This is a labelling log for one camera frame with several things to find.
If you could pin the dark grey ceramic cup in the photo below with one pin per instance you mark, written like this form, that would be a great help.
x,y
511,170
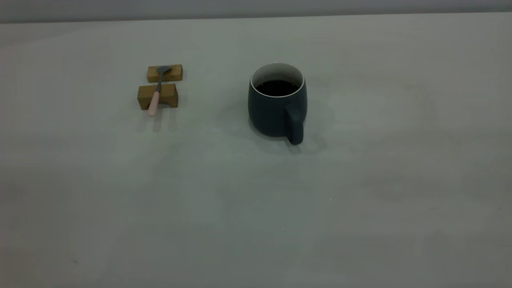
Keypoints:
x,y
268,114

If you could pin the dark coffee liquid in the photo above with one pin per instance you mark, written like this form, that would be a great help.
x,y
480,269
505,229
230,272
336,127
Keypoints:
x,y
278,87

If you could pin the notched wooden block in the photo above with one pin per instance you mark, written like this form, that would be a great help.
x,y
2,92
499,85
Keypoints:
x,y
168,95

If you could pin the small wooden block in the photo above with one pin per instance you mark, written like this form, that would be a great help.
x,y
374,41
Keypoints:
x,y
176,74

